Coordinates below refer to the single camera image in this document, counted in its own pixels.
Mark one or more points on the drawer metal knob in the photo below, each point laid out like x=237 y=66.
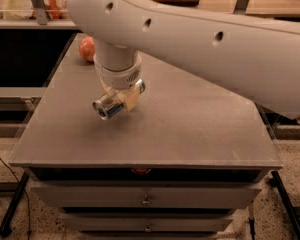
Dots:
x=147 y=228
x=145 y=201

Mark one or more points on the black right floor rail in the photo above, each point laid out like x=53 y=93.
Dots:
x=292 y=211

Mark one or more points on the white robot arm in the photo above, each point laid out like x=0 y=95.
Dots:
x=256 y=58

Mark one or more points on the grey drawer cabinet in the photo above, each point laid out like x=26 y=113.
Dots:
x=207 y=148

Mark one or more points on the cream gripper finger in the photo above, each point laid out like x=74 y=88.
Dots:
x=108 y=90
x=129 y=97

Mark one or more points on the blue silver redbull can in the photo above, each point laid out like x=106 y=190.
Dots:
x=108 y=106

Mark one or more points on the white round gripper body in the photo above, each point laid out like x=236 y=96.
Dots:
x=118 y=78

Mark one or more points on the black floor rail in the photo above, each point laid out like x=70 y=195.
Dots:
x=5 y=229
x=292 y=211

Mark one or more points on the black left floor rail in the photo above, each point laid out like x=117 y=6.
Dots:
x=5 y=229

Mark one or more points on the orange plastic bag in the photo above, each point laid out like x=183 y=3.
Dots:
x=56 y=9

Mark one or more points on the red object inside cabinet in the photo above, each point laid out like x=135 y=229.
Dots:
x=141 y=171

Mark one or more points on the top drawer metal knob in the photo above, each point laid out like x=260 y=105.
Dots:
x=145 y=201

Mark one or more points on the lower drawer metal knob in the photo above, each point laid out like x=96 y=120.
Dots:
x=147 y=228

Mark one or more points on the left metal shelf bracket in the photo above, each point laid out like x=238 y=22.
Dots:
x=40 y=13

